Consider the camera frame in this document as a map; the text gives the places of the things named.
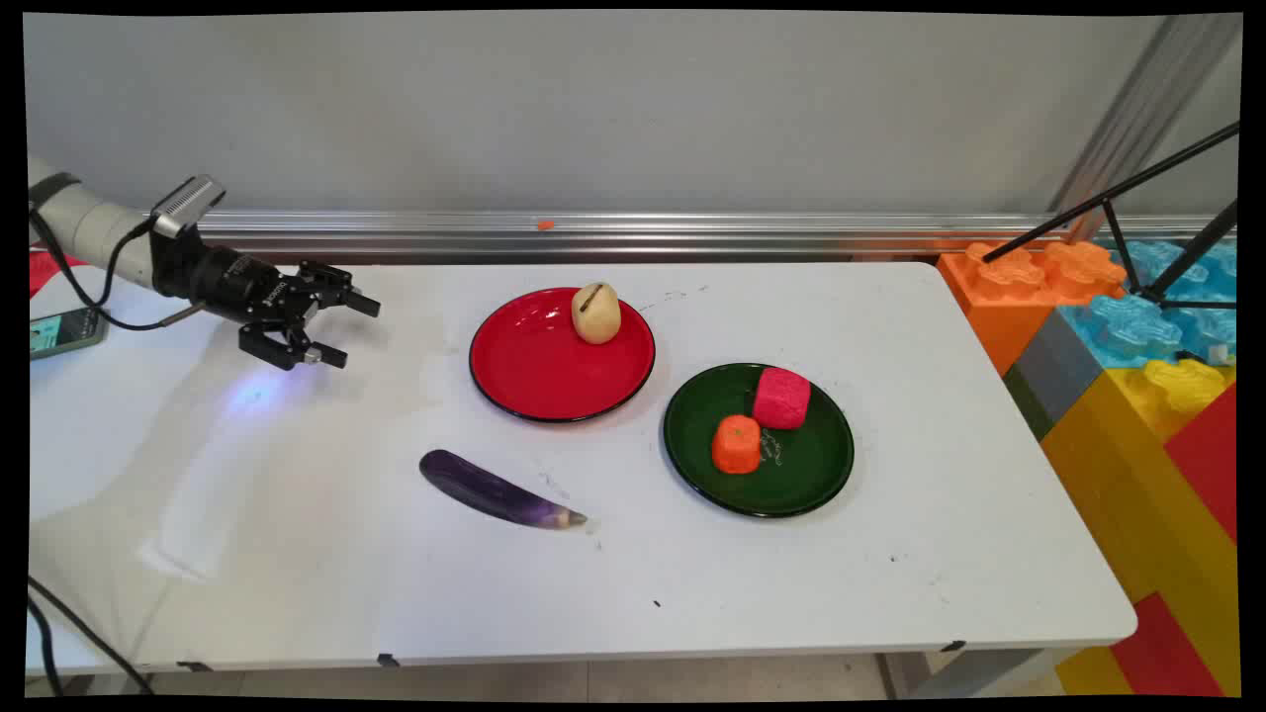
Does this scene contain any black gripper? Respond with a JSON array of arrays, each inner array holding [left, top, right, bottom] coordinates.
[[151, 227, 383, 373]]

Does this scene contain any orange toy fruit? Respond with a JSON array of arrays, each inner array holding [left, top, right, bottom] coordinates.
[[711, 414, 763, 475]]

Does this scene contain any red round plate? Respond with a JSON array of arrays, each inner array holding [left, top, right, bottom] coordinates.
[[469, 287, 657, 424]]

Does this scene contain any purple toy eggplant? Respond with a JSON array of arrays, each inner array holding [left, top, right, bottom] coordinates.
[[418, 449, 588, 531]]

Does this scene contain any smartphone with green case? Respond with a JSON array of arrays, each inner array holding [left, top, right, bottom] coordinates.
[[30, 307, 109, 361]]

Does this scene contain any beige toy potato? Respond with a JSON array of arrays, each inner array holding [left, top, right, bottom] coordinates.
[[571, 282, 622, 345]]

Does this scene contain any red cloth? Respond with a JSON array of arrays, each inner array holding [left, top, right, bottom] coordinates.
[[30, 247, 88, 298]]

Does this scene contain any pink-red foam cube toy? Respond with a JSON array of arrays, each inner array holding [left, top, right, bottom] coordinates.
[[752, 367, 812, 430]]

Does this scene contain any dark green round plate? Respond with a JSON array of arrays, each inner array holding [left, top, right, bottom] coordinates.
[[663, 362, 856, 519]]

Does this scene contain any orange giant toy brick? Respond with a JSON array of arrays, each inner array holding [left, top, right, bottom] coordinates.
[[937, 240, 1129, 378]]

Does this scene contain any grey giant toy brick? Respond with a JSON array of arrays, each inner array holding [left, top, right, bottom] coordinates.
[[1003, 309, 1106, 442]]

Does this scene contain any grey table leg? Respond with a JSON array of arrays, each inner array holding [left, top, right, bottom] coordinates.
[[880, 648, 1079, 699]]

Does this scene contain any black tripod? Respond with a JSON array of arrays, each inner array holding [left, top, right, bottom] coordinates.
[[981, 121, 1240, 311]]

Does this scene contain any blue giant toy brick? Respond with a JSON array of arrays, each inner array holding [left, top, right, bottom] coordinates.
[[1058, 240, 1238, 370]]

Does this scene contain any yellow giant toy brick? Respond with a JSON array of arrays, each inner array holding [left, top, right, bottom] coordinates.
[[1040, 358, 1242, 697]]

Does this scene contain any slanted aluminium profile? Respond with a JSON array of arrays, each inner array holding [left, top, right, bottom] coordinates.
[[1048, 14, 1242, 243]]

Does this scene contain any red giant toy brick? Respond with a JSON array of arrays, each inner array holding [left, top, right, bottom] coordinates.
[[1163, 384, 1239, 545]]

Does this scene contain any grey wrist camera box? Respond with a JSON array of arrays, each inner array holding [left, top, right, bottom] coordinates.
[[150, 175, 227, 240]]

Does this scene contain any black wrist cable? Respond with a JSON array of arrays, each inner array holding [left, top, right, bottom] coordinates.
[[30, 206, 211, 332]]

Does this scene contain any aluminium rail along wall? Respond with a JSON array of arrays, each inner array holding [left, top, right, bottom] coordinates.
[[148, 210, 1237, 264]]

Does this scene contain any black cable to floor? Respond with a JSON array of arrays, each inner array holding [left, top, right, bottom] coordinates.
[[28, 577, 155, 696]]

